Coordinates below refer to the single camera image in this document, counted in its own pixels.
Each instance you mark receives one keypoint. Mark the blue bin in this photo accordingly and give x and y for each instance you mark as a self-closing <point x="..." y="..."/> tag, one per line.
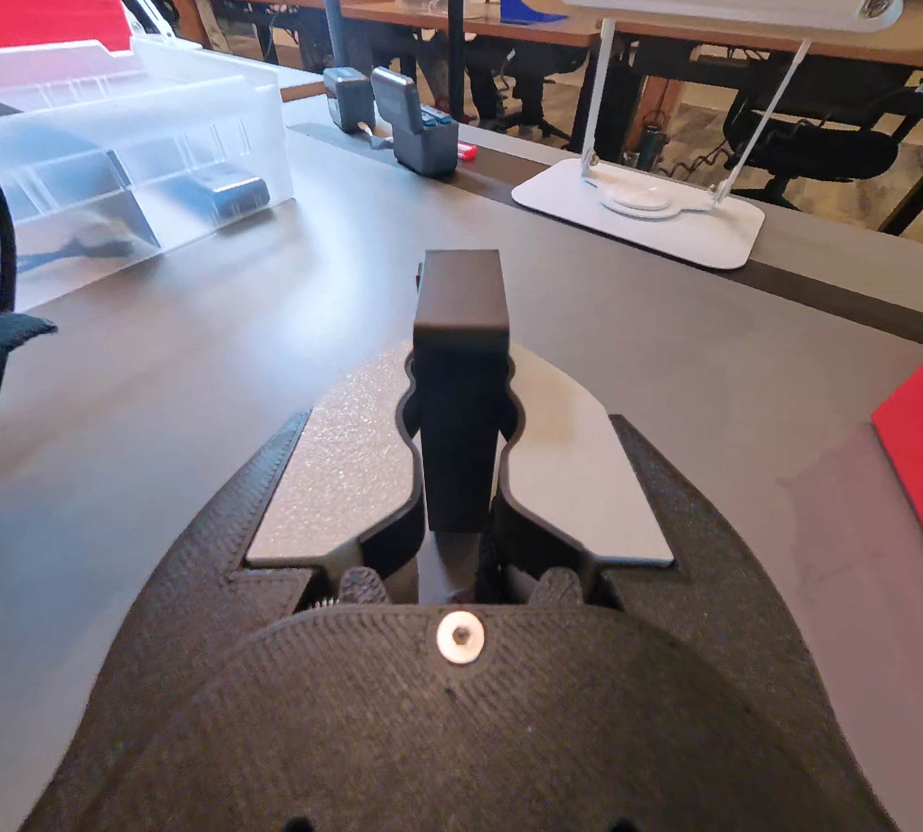
<point x="526" y="10"/>

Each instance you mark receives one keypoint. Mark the black stand pole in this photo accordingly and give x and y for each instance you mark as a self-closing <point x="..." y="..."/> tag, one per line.
<point x="456" y="10"/>

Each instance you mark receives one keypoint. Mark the dark green jug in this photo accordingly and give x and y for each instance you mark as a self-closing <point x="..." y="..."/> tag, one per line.
<point x="652" y="140"/>

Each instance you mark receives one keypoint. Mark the wooden desk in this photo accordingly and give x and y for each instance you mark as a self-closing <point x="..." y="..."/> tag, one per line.
<point x="548" y="32"/>

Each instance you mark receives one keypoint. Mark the small red item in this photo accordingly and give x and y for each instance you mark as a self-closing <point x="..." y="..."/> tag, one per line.
<point x="467" y="152"/>

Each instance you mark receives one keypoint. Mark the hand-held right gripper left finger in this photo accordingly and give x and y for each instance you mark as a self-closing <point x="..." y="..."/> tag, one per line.
<point x="339" y="471"/>

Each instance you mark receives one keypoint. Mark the clear plastic bin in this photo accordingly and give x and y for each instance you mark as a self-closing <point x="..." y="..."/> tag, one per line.
<point x="108" y="147"/>
<point x="195" y="64"/>

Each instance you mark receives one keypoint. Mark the red plastic bin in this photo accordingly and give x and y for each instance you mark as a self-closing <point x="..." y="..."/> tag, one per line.
<point x="58" y="10"/>
<point x="901" y="443"/>

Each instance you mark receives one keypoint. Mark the black office chair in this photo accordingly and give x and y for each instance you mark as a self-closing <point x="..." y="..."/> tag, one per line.
<point x="815" y="132"/>

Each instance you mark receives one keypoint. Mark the black usb hub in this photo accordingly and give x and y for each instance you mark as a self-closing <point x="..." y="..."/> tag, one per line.
<point x="227" y="190"/>
<point x="461" y="414"/>

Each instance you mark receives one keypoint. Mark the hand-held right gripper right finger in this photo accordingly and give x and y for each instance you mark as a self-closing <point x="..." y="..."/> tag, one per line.
<point x="577" y="471"/>

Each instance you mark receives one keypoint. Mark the grey battery charger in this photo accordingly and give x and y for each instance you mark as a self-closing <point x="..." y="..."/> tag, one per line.
<point x="350" y="98"/>

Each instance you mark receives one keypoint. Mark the grey clamp mounts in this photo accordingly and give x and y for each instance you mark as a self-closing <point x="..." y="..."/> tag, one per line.
<point x="422" y="125"/>

